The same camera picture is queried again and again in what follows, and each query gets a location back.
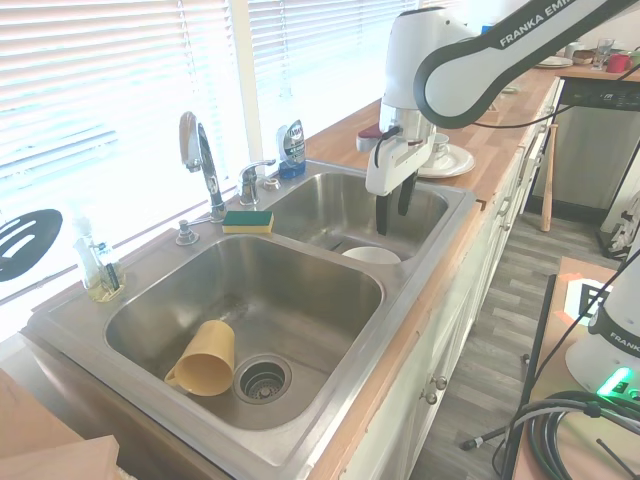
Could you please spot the wide white window blind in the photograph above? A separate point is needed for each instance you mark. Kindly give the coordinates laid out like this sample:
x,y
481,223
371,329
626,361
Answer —
x,y
100,100

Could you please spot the narrow white window blind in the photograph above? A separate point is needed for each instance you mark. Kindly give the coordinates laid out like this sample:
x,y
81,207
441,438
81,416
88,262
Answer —
x,y
310,60

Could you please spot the black stand pole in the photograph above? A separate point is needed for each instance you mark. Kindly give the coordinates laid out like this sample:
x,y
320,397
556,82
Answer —
x,y
537,350

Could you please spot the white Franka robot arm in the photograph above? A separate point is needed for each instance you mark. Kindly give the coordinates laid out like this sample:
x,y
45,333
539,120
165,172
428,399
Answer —
x,y
405,60

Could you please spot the white patterned teacup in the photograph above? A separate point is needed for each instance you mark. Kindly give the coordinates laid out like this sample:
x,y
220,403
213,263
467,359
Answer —
x,y
441,142

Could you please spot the brown cardboard box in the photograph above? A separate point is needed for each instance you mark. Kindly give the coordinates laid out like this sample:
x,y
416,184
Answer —
x,y
45,440

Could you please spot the large white dinner plate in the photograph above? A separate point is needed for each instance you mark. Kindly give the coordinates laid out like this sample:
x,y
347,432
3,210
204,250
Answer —
x,y
460,167

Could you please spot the blue dish soap bottle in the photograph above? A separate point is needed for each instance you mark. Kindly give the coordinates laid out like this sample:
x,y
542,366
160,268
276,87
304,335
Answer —
x,y
291,145

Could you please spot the black slotted spatula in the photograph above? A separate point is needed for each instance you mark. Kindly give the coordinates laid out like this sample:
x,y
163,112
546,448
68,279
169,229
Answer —
x,y
30,240

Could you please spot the clear yellow soap bottle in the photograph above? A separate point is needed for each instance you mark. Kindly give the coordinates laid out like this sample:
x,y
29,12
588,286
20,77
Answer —
x,y
100,275

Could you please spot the black white marker tag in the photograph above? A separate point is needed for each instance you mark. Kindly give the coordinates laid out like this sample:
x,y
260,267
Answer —
x,y
582,300

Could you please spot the yellow plastic mug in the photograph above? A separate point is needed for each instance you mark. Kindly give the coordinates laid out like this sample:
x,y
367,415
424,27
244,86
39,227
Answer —
x,y
207,360

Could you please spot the plain white cup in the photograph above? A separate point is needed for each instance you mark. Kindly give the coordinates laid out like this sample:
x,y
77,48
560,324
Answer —
x,y
574,49

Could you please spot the yellow green sponge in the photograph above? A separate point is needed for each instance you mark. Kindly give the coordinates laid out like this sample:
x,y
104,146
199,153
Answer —
x,y
247,220

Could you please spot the white kitchen cabinets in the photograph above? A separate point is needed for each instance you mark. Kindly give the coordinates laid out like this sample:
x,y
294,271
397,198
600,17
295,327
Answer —
x,y
450,325

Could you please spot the white bowl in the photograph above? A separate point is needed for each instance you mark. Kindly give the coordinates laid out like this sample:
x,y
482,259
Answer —
x,y
372,256

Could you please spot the red mug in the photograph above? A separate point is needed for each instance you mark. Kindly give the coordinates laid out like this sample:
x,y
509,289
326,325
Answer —
x,y
619,63

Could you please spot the brown ceramic bowl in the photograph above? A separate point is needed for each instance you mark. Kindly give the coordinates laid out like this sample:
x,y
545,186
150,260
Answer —
x,y
582,56

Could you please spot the small white plate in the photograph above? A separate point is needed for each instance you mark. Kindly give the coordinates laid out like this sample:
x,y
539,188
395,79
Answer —
x,y
452,157

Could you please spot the chrome soap dispenser pump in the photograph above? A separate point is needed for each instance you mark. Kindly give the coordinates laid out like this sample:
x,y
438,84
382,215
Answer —
x,y
186,232

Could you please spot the metal sink drain strainer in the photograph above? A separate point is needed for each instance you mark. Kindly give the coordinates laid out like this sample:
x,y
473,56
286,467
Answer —
x,y
263,378

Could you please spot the clear drinking glass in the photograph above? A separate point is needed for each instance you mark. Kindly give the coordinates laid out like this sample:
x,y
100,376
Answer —
x,y
602,52

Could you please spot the stainless steel dishwasher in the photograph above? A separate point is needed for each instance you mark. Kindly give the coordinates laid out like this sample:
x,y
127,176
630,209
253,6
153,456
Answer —
x,y
585,150

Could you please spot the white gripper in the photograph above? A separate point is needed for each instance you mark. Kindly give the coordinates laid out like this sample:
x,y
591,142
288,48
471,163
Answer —
x,y
395,160

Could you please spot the stainless steel double sink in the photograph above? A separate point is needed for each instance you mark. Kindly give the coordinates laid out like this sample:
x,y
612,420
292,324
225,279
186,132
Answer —
x,y
280,300

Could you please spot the metal cabinet knob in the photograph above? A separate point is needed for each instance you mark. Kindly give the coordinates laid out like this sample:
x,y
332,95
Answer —
x,y
440,382
430,398

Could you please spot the chrome sink faucet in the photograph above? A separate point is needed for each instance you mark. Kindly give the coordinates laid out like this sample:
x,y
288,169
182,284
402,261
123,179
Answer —
x,y
207,160

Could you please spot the black utensil in sink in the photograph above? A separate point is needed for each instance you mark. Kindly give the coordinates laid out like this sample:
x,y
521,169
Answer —
x,y
336,245

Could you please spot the stacked white plates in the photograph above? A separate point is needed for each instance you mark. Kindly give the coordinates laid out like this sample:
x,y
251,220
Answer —
x,y
555,62

